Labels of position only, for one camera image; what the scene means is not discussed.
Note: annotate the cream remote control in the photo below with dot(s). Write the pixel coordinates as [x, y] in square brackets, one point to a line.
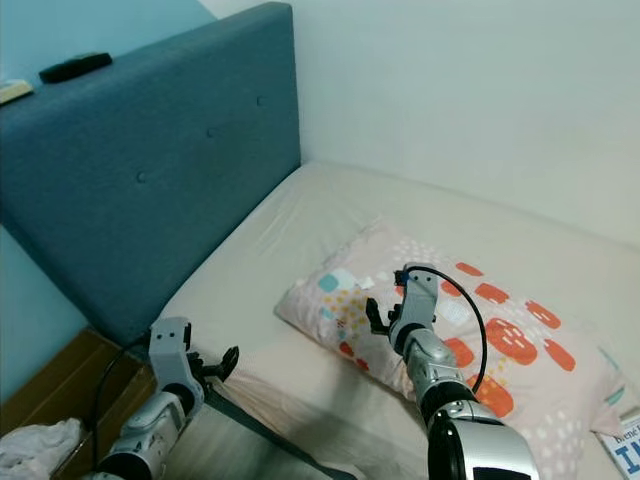
[15, 92]

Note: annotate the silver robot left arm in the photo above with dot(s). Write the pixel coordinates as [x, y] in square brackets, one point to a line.
[160, 435]

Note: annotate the dark bed frame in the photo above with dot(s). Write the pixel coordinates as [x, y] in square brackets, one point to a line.
[250, 425]

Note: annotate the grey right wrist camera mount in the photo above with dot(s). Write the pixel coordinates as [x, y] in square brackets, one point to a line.
[418, 300]

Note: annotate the white blue paperback book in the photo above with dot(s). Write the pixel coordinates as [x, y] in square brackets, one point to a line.
[622, 452]

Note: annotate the black remote control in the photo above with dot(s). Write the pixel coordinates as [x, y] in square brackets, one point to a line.
[75, 68]

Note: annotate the blue upholstered headboard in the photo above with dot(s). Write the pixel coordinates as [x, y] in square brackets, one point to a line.
[160, 160]

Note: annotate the brown cardboard box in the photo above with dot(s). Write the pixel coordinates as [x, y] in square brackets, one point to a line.
[60, 385]

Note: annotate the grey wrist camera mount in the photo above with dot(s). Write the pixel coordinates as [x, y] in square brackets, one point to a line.
[418, 300]
[172, 350]

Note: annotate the mattress with cream sheet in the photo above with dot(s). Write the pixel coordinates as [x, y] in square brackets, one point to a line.
[320, 220]

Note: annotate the pink patterned pillow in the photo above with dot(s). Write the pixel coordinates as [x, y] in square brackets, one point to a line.
[350, 290]

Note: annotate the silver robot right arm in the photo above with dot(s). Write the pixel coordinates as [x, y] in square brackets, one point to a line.
[450, 390]

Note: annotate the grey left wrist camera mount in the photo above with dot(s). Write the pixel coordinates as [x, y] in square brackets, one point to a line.
[172, 350]

